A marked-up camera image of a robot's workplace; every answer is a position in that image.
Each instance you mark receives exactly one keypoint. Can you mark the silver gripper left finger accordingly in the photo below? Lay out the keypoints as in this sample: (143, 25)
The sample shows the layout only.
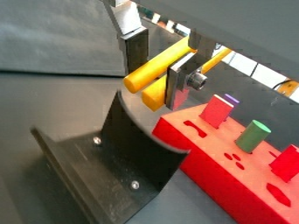
(131, 33)

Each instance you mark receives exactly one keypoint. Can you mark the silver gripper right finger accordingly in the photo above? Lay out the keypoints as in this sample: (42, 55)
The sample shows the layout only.
(184, 75)

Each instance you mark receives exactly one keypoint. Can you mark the yellow square-circle fork object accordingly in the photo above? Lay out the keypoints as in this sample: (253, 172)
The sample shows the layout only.
(148, 78)

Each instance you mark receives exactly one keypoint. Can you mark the black curved regrasp stand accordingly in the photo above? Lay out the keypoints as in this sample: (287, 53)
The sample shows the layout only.
(115, 168)

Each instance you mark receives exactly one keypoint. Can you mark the red fixture board with holes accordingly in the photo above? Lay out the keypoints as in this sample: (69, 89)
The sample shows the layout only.
(236, 178)

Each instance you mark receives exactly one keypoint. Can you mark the purple rectangular block peg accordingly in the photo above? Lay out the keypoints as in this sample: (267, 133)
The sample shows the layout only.
(231, 100)

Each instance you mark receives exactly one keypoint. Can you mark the pink-red rectangular block peg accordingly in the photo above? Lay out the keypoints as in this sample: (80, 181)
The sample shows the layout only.
(216, 111)

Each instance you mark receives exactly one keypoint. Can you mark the green cylinder peg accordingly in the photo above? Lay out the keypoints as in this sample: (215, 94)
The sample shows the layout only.
(252, 136)

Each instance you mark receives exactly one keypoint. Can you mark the red star peg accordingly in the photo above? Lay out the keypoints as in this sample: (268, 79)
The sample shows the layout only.
(284, 166)

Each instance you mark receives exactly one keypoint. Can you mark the yellow object outside enclosure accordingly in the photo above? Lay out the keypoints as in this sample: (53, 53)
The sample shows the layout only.
(287, 87)

